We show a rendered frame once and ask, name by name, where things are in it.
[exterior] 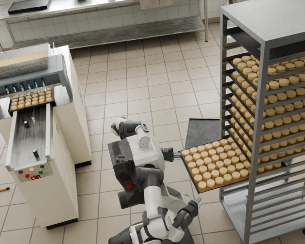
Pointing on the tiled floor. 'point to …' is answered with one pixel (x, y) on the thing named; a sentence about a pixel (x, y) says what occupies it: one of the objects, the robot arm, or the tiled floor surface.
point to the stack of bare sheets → (202, 131)
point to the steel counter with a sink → (2, 13)
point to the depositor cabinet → (76, 109)
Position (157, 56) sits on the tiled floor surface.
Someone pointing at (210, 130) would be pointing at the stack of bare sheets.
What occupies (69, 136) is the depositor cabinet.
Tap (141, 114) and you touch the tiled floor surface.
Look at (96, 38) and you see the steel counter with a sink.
